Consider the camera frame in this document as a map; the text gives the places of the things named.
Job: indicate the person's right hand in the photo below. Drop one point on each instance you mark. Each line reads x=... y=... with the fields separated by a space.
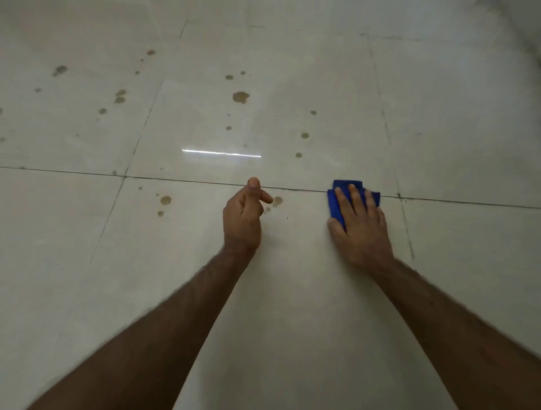
x=363 y=236

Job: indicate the person's left hand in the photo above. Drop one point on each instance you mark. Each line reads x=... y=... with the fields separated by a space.
x=241 y=224

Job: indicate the person's left thumb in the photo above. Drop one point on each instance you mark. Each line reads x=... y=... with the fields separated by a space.
x=253 y=188

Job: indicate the person's right little finger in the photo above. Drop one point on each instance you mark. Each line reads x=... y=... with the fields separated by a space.
x=381 y=215

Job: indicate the person's right thumb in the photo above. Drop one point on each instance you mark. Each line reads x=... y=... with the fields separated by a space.
x=336 y=230

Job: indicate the person's right middle finger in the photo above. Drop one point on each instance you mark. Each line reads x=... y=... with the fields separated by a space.
x=357 y=200

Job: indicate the blue cleaning cloth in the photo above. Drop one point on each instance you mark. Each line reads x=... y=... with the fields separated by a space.
x=338 y=198

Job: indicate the person's right forearm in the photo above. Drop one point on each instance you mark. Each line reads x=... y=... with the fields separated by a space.
x=460 y=338

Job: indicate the person's left forearm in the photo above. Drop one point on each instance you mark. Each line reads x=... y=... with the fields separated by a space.
x=143 y=342

